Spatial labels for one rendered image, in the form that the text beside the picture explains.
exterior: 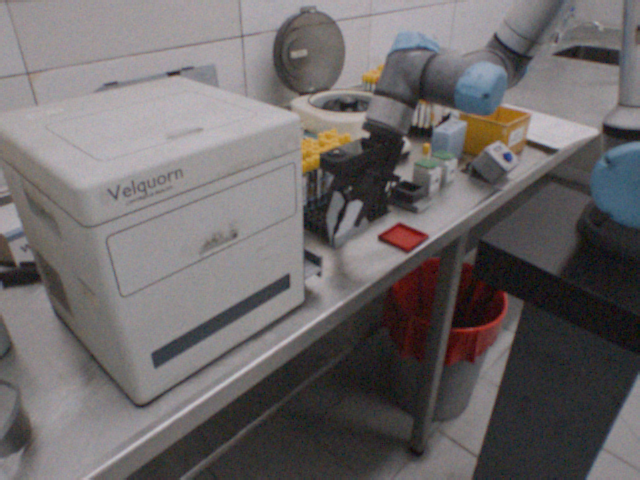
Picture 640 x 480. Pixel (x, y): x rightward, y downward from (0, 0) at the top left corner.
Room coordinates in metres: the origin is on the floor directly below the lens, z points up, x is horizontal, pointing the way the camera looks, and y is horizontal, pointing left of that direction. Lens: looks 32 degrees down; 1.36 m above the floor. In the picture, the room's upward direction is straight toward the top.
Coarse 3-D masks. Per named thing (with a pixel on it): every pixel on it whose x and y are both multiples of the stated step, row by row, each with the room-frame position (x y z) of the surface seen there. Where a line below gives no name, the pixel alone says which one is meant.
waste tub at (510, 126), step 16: (496, 112) 1.27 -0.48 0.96; (512, 112) 1.24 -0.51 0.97; (528, 112) 1.21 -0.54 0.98; (480, 128) 1.16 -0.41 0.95; (496, 128) 1.13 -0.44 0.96; (512, 128) 1.14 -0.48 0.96; (528, 128) 1.20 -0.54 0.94; (464, 144) 1.19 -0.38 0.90; (480, 144) 1.16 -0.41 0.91; (512, 144) 1.15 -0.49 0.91
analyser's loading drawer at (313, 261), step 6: (306, 252) 0.64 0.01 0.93; (312, 252) 0.64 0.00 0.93; (306, 258) 0.64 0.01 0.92; (312, 258) 0.63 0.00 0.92; (318, 258) 0.63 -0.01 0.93; (306, 264) 0.63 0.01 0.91; (312, 264) 0.63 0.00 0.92; (318, 264) 0.63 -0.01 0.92; (306, 270) 0.62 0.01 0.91; (312, 270) 0.62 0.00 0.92; (318, 270) 0.62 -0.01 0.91; (306, 276) 0.60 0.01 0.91; (318, 276) 0.62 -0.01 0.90
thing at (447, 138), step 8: (448, 120) 1.14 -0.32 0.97; (456, 120) 1.14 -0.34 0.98; (440, 128) 1.09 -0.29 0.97; (448, 128) 1.09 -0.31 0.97; (456, 128) 1.09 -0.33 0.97; (464, 128) 1.12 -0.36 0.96; (432, 136) 1.08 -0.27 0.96; (440, 136) 1.07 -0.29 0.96; (448, 136) 1.05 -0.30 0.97; (456, 136) 1.09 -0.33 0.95; (464, 136) 1.13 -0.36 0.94; (432, 144) 1.08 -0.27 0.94; (440, 144) 1.06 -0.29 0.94; (448, 144) 1.06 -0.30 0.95; (456, 144) 1.10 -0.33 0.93; (432, 152) 1.08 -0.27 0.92; (456, 152) 1.10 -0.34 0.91; (464, 160) 1.11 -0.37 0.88
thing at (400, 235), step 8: (400, 224) 0.81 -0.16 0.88; (384, 232) 0.78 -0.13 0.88; (392, 232) 0.79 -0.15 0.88; (400, 232) 0.79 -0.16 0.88; (408, 232) 0.79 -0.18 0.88; (416, 232) 0.79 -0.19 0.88; (424, 232) 0.78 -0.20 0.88; (384, 240) 0.76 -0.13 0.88; (392, 240) 0.76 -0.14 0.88; (400, 240) 0.76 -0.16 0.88; (408, 240) 0.76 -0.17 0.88; (416, 240) 0.76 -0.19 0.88; (424, 240) 0.76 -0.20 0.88; (400, 248) 0.73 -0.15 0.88; (408, 248) 0.73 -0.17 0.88
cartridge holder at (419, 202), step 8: (400, 184) 0.94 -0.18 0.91; (408, 184) 0.94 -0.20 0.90; (416, 184) 0.93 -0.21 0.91; (392, 192) 0.91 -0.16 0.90; (400, 192) 0.90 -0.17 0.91; (408, 192) 0.89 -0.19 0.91; (416, 192) 0.89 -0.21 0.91; (424, 192) 0.91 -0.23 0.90; (392, 200) 0.91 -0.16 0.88; (400, 200) 0.90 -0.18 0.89; (408, 200) 0.88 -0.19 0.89; (416, 200) 0.89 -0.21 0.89; (424, 200) 0.90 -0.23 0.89; (408, 208) 0.88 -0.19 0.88; (416, 208) 0.87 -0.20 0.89; (424, 208) 0.88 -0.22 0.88
